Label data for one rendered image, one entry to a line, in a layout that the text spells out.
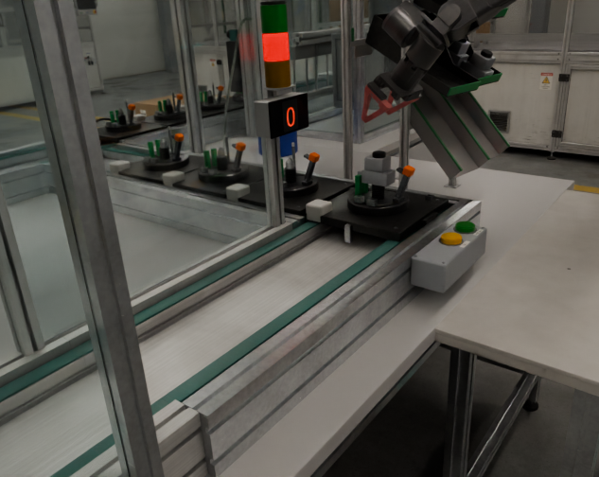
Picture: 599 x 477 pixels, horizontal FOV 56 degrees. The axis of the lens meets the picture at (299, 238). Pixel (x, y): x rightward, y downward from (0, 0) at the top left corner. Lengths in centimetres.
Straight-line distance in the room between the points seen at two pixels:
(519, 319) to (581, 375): 17
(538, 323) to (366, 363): 34
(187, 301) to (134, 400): 46
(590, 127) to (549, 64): 63
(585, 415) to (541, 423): 119
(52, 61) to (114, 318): 22
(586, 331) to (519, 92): 445
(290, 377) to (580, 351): 49
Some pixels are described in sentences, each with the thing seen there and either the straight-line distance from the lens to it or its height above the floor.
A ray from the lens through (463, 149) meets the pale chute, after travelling 155.
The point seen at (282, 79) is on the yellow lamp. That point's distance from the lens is 113.
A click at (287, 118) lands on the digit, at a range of 114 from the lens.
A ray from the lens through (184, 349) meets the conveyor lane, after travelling 93.
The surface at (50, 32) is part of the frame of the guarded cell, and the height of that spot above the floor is 141.
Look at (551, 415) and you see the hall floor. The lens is 230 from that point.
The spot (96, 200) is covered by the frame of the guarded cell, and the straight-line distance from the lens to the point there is 49.
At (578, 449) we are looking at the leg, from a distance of 111.
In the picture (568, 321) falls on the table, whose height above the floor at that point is 86.
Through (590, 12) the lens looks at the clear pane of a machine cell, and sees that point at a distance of 526.
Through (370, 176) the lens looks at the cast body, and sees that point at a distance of 127.
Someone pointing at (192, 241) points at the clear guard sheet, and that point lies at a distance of 107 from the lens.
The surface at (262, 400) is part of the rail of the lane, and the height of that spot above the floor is 92.
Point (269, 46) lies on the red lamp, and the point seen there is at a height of 134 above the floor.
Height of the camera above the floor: 142
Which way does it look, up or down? 23 degrees down
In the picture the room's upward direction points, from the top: 3 degrees counter-clockwise
